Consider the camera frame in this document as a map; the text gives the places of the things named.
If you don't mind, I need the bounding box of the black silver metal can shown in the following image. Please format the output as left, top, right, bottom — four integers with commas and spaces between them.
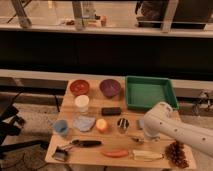
117, 118, 129, 134

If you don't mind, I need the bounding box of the purple bowl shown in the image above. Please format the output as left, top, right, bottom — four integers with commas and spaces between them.
99, 79, 121, 98

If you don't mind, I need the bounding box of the red bowl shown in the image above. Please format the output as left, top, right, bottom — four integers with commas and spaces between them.
70, 80, 90, 96

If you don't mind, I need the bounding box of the blue plastic cup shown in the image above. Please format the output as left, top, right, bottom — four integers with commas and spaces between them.
53, 120, 69, 137

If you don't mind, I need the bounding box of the black office chair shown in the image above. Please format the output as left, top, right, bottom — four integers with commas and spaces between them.
0, 95, 49, 159

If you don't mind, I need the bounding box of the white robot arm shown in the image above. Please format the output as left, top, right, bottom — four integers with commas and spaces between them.
143, 102, 213, 157

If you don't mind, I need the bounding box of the brown grape bunch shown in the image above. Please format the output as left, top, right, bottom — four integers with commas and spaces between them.
165, 141, 189, 169

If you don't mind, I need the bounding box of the white plastic cup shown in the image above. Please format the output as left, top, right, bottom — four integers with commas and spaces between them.
74, 95, 90, 113

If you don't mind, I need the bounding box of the black handled peeler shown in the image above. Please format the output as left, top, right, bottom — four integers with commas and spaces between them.
71, 140, 102, 147

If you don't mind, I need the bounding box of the orange yellow apple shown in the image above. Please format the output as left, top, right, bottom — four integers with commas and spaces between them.
95, 119, 109, 133

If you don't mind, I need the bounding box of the orange carrot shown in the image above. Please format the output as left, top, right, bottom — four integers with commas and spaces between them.
101, 150, 129, 158

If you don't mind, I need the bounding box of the small metal clip tool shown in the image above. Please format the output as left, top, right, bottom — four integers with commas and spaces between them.
52, 145, 72, 162

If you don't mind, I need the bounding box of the silver metal fork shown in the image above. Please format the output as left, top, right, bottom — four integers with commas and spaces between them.
131, 136, 145, 143

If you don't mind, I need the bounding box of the green plastic tray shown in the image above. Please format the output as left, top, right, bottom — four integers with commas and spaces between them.
125, 76, 179, 110

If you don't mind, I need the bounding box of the grey blue cloth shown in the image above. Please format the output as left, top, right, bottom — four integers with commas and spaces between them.
73, 116, 96, 132

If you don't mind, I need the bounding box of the blue sponge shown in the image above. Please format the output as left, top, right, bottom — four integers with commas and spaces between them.
138, 119, 144, 130

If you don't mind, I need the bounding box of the black rectangular block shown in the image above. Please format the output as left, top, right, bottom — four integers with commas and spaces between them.
101, 107, 121, 116

